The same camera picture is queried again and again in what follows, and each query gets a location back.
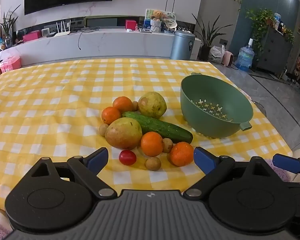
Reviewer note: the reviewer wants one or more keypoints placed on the greenish yellow pear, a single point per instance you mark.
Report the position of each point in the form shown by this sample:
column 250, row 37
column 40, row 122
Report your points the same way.
column 152, row 104

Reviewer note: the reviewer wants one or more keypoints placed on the transparent chair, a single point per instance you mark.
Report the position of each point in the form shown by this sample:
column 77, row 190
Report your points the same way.
column 261, row 108

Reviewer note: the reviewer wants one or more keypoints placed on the blue water jug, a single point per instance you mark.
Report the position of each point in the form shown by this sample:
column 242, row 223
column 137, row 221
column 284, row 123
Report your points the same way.
column 245, row 57

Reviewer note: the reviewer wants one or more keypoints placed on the pink flat box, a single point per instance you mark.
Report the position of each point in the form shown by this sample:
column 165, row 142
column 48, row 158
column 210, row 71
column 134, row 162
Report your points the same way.
column 31, row 36

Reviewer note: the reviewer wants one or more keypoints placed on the pink heater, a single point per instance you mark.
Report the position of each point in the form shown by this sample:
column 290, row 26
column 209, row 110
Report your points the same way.
column 228, row 58

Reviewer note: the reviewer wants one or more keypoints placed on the teddy bear bouquet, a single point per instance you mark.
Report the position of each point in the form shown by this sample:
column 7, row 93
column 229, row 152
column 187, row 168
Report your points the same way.
column 156, row 17

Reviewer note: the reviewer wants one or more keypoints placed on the green colander bowl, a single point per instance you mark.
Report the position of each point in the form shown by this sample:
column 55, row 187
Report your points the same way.
column 202, row 120

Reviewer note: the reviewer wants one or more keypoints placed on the white router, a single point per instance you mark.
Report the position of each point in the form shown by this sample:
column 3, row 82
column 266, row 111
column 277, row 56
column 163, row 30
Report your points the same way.
column 62, row 32

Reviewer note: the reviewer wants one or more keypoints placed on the red cherry tomato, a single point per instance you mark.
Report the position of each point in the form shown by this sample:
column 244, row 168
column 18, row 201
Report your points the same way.
column 127, row 157

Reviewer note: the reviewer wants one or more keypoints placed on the pink storage box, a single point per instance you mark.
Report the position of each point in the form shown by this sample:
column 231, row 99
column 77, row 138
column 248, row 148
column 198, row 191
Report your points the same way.
column 11, row 64

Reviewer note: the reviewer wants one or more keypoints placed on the dark grey drawer cabinet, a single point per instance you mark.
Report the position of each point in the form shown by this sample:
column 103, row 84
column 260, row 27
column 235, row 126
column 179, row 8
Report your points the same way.
column 275, row 52

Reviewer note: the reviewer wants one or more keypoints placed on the brown longan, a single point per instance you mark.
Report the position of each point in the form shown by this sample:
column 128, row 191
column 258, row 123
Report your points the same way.
column 167, row 145
column 153, row 163
column 103, row 130
column 134, row 106

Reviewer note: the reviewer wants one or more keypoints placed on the green ivy plant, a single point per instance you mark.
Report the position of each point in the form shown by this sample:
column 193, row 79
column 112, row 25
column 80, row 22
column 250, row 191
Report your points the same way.
column 258, row 22

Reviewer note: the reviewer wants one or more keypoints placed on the pink fuzzy clothing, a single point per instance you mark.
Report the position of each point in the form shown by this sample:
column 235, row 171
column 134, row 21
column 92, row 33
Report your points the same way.
column 281, row 173

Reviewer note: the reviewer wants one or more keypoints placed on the white hat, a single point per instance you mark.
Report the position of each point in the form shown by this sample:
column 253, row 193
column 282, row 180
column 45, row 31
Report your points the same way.
column 170, row 25

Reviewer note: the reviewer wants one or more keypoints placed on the long leaf potted plant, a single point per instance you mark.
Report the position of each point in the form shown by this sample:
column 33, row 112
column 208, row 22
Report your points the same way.
column 206, row 51

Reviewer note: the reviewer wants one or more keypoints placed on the plant in glass vase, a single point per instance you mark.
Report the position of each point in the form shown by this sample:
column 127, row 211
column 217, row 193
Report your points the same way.
column 8, row 27

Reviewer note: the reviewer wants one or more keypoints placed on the red box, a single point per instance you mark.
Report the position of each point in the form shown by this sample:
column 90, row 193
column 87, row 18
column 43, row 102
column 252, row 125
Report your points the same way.
column 130, row 24

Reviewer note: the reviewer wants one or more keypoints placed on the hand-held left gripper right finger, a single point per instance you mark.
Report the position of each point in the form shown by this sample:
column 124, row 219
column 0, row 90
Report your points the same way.
column 205, row 160

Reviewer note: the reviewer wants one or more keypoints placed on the green cucumber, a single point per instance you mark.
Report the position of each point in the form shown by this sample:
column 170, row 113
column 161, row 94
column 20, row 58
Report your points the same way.
column 157, row 126

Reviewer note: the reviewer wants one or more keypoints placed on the yellow checked tablecloth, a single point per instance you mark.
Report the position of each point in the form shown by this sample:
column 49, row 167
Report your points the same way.
column 52, row 100

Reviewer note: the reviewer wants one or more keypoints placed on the blue bottle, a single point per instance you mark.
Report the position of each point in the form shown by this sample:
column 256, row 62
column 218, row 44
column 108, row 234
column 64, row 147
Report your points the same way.
column 277, row 17

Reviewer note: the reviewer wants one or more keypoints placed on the white marble television cabinet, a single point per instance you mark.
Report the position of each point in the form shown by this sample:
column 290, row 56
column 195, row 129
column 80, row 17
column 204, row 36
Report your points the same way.
column 115, row 43

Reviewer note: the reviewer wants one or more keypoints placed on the white plastic bag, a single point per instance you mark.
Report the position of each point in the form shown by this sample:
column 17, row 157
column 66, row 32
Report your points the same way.
column 217, row 55

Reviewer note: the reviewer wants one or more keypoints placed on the blue grey trash can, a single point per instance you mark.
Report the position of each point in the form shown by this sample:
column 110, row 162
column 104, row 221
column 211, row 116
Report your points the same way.
column 182, row 45

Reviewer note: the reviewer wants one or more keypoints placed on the red-yellow apple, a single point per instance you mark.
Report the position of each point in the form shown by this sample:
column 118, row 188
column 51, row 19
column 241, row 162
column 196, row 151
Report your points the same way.
column 123, row 133

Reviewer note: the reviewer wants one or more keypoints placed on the orange mandarin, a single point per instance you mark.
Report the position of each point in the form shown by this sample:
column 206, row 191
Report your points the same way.
column 152, row 143
column 110, row 115
column 181, row 153
column 122, row 104

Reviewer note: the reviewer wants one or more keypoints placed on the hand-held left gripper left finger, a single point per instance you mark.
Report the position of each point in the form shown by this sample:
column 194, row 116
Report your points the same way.
column 98, row 159

